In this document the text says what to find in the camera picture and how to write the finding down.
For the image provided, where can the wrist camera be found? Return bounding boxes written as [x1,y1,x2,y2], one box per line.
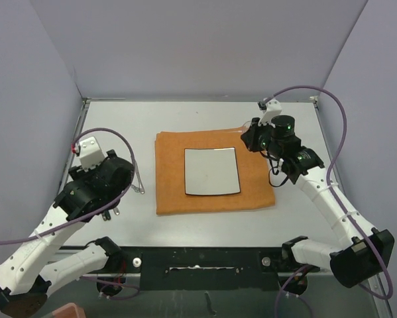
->
[72,136,105,171]
[258,98,282,126]

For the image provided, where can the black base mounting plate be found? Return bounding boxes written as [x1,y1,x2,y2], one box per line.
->
[81,246,320,292]

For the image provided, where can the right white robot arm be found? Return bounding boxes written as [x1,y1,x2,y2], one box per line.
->
[241,115,395,288]

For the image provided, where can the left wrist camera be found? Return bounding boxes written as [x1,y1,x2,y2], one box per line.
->
[72,136,105,171]

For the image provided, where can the silver fork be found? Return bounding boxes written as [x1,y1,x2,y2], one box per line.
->
[131,163,145,194]

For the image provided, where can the green handled utensil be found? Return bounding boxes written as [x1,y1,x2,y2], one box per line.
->
[101,211,111,221]

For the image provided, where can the white square plate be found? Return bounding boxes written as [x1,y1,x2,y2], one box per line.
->
[184,147,241,196]

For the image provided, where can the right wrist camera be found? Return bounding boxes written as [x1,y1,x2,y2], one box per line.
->
[258,98,282,126]

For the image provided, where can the orange cloth placemat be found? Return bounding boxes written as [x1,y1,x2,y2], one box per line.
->
[154,128,276,215]

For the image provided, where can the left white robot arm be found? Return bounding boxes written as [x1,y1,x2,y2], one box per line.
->
[0,150,135,317]

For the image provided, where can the pink box corner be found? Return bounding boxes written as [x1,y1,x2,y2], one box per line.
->
[51,303,86,318]

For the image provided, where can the clear plastic cup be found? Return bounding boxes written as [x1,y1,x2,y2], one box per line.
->
[241,121,251,132]

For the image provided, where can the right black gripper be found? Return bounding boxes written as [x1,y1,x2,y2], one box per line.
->
[241,117,282,158]

